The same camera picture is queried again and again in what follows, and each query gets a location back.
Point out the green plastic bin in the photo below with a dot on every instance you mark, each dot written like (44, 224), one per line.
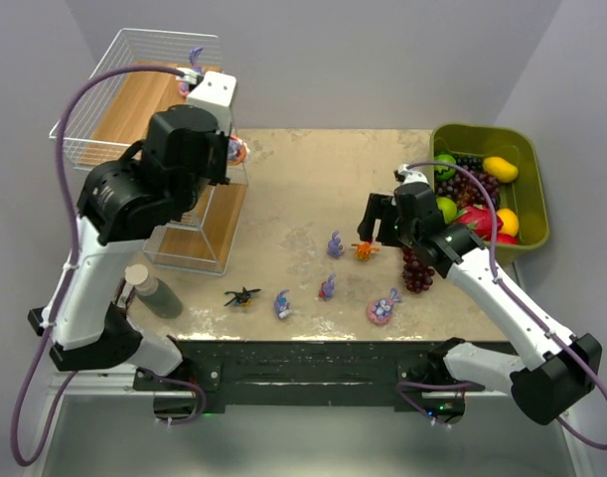
(524, 196)

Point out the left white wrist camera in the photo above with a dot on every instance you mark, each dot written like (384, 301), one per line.
(212, 92)

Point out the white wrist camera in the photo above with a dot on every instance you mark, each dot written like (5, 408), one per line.
(405, 175)
(212, 92)

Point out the small purple bunny toy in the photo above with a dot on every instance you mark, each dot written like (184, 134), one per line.
(281, 305)

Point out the yellow mango toy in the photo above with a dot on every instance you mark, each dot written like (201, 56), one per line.
(501, 169)

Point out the red grape bunch in bin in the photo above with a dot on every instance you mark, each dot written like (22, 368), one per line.
(464, 192)

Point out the red apple toy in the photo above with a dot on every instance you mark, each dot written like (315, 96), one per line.
(506, 239)

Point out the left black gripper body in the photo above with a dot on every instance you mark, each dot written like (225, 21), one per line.
(216, 156)

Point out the dark blue grape bunch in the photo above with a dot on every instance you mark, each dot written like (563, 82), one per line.
(470, 162)

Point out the bunny on pink donut front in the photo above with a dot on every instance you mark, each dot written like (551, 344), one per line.
(380, 311)

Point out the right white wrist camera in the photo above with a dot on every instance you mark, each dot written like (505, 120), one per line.
(405, 175)

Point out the brown chocolate bar wrapper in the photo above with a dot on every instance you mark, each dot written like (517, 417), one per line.
(124, 295)

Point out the green bottle white cap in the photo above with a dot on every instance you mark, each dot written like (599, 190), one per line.
(153, 292)

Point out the purple bunny with red heart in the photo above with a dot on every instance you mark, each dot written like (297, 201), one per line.
(327, 288)

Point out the red grape bunch on table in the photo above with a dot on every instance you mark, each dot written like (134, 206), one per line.
(417, 276)

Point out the pink dragon fruit toy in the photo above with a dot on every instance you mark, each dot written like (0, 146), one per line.
(478, 219)

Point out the purple bunny standing toy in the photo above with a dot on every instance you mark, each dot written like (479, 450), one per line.
(335, 248)

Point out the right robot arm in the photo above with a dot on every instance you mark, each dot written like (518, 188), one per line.
(553, 368)

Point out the black mounting base rail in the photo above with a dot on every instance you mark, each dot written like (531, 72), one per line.
(299, 373)

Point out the orange dragon toy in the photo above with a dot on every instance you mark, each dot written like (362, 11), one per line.
(364, 250)

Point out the green lime toy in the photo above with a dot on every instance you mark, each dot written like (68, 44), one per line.
(448, 208)

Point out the yellow lemon toy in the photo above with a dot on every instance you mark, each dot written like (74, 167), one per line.
(510, 222)

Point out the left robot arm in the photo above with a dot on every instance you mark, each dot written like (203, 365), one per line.
(114, 248)

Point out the green watermelon toy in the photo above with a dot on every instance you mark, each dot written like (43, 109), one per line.
(442, 169)

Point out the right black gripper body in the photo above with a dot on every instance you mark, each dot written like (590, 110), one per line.
(382, 213)

